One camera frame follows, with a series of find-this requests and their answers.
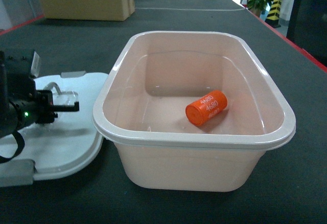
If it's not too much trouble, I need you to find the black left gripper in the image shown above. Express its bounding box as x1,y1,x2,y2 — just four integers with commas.
1,49,79,137

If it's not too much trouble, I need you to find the white box lid with handle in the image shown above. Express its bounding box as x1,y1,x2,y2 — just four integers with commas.
1,72,108,187

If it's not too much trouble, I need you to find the pink plastic storage box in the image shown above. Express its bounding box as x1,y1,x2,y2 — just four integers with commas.
92,31,296,192

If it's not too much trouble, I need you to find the orange cylindrical capacitor 4680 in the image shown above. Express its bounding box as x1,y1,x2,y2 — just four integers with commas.
185,90,228,126

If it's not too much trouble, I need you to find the yellow black striped cone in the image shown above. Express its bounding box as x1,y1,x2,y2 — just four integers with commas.
265,0,282,28

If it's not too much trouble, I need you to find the black office chair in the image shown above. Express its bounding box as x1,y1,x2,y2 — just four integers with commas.
287,0,326,66

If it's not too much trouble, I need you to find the red metal workbench frame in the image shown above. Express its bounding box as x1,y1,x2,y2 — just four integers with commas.
1,4,324,76

